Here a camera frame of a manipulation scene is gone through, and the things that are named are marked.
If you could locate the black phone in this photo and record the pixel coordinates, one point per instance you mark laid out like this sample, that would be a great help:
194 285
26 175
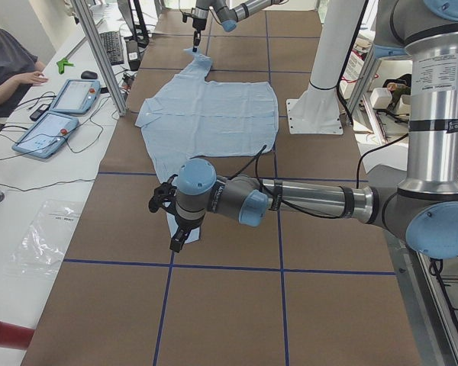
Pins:
39 112

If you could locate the upper teach pendant tablet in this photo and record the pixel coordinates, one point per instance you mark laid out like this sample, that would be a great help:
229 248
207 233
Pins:
76 97

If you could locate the light blue button shirt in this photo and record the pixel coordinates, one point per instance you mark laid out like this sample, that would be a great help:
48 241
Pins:
190 119

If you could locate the black computer mouse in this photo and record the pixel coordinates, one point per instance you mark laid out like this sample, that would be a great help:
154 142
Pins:
89 75

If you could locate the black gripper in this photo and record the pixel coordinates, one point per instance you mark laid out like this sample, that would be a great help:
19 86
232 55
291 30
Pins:
185 225
198 23

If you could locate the aluminium frame post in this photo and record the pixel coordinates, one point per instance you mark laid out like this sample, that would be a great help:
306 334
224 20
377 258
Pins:
86 20

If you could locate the teach pendant tablet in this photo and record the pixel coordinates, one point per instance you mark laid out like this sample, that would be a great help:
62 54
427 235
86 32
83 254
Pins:
76 97
46 136

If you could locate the green plastic tool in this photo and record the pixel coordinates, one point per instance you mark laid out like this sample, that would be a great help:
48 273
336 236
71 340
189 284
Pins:
62 64

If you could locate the seated person grey shirt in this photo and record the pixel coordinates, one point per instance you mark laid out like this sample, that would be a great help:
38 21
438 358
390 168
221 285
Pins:
19 70

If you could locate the black monitor stand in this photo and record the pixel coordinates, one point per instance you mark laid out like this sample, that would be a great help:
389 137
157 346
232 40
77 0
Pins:
140 32

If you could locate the clear plastic bag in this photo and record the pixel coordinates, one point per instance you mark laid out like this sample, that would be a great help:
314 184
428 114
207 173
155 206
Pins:
43 247

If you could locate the white central pedestal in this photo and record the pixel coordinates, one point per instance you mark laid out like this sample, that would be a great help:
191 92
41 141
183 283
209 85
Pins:
317 110

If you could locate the black keyboard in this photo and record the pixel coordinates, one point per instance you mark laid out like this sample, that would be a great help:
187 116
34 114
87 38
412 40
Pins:
112 43

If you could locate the red cylinder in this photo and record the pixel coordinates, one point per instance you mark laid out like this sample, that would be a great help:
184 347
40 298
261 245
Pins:
15 337

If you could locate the lower teach pendant tablet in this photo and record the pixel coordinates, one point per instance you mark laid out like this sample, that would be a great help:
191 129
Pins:
46 136

